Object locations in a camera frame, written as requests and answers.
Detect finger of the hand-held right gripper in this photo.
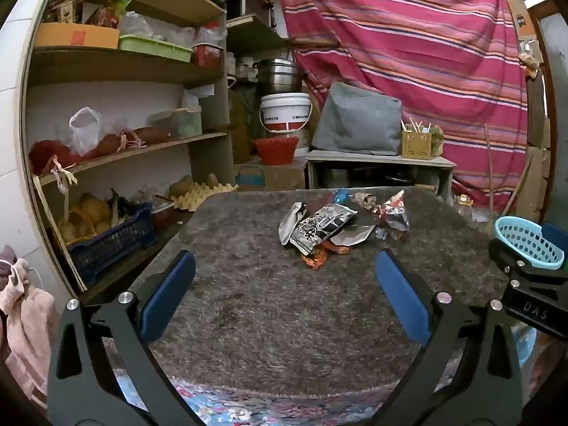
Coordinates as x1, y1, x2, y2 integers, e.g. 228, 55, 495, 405
489, 239, 568, 294

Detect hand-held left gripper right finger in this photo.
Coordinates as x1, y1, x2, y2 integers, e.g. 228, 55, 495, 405
374, 248, 524, 426

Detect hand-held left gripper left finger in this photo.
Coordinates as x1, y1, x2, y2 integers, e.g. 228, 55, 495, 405
47, 250, 208, 426

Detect light blue plastic basket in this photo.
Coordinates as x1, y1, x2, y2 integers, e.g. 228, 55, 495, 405
495, 216, 565, 270

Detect silver packet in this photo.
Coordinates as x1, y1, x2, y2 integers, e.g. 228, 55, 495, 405
331, 224, 376, 247

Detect brown wrapper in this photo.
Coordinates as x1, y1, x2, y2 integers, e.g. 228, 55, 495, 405
352, 192, 378, 212

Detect silver foil wrapper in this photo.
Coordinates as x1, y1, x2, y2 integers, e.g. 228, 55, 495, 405
279, 202, 308, 246

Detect yellow label oil bottle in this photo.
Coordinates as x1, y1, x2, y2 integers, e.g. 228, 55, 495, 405
453, 193, 489, 225

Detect dark blue plastic crate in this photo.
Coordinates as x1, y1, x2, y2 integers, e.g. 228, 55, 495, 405
66, 203, 158, 285

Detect stack of cardboard boxes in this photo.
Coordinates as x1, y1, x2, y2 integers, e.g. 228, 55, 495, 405
517, 142, 551, 223

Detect broom with wooden stick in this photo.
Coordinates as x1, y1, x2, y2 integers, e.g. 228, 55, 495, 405
484, 123, 533, 231

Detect yellow egg carton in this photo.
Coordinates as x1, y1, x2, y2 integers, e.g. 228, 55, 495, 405
171, 183, 239, 211

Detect grey shaggy mat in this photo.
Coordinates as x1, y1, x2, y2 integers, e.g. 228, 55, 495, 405
129, 186, 511, 402

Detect large potato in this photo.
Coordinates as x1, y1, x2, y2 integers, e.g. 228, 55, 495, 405
169, 175, 195, 198

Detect bag of potatoes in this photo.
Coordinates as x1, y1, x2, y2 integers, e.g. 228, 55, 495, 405
58, 193, 111, 245

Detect green leafy vegetables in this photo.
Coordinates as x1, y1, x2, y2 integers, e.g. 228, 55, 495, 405
428, 126, 444, 157

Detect low grey cabinet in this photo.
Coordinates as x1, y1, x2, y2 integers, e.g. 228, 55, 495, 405
306, 150, 457, 200

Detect wooden utensil holder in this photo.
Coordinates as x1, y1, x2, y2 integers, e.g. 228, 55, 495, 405
402, 118, 433, 160

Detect pink towel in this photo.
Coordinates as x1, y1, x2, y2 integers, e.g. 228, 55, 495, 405
0, 245, 58, 413

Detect long sweet potato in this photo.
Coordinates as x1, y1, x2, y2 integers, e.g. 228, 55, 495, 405
122, 127, 171, 145

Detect short sweet potato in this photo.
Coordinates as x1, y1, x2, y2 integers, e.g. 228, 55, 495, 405
91, 135, 122, 160

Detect wooden framed door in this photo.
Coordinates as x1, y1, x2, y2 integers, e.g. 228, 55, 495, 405
528, 2, 568, 231

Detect cardboard box under basket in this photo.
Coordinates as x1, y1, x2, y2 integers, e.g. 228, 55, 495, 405
235, 160, 307, 189

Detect clear plastic container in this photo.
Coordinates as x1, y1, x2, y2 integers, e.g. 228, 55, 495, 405
148, 106, 202, 138

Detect red woven basket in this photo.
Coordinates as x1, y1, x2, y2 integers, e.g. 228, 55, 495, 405
254, 137, 300, 166

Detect grey cushion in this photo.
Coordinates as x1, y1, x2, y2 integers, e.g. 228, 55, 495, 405
312, 82, 403, 156

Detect white plastic bag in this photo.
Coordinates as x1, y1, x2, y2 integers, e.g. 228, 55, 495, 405
69, 107, 103, 156

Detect large oil jug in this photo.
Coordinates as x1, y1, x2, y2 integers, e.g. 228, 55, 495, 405
228, 77, 251, 165

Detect red mesh bag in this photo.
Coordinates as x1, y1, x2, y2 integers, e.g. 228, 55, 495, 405
29, 140, 78, 174

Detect hanging dried bunch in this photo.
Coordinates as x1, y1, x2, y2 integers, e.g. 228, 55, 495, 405
519, 51, 540, 78

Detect white plastic bucket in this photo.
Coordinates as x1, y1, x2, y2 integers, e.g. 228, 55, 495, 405
260, 93, 312, 133

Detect red striped cloth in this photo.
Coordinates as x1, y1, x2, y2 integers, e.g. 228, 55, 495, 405
275, 0, 533, 214

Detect wooden shelf unit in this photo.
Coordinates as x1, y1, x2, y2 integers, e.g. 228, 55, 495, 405
20, 0, 294, 302

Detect small red plastic basket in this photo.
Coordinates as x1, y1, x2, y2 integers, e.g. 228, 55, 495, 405
194, 43, 223, 69

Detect stacked steel pots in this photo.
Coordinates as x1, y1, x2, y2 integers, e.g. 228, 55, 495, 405
254, 59, 305, 96

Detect hanging cardboard box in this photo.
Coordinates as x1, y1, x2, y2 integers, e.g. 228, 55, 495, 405
503, 0, 531, 38

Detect green plastic tray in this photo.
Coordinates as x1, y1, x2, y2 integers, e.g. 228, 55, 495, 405
118, 34, 193, 63

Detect clear plastic bag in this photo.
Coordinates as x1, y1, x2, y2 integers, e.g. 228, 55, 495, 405
119, 10, 154, 38

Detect yellow cardboard box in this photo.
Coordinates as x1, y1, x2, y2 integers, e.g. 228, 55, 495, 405
34, 22, 120, 49

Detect red green snack bag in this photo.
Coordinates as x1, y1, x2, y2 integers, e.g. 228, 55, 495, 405
86, 0, 131, 29

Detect toaster oven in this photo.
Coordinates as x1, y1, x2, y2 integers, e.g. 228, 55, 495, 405
240, 0, 278, 27

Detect brown printed box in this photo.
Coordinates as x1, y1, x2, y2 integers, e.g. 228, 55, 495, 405
44, 0, 85, 24

